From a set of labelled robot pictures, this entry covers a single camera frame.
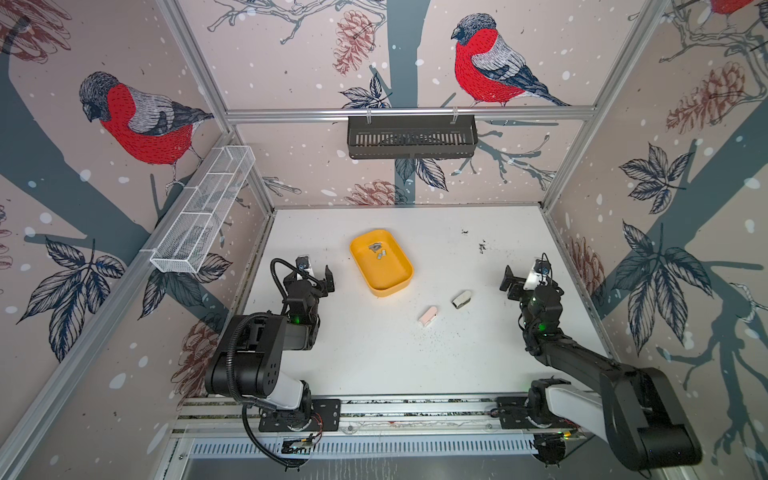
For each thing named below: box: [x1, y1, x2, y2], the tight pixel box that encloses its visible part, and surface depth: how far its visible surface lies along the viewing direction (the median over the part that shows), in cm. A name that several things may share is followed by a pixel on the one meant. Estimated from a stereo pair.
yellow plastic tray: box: [350, 229, 414, 297], surface depth 106 cm
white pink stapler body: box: [418, 306, 438, 327], surface depth 90 cm
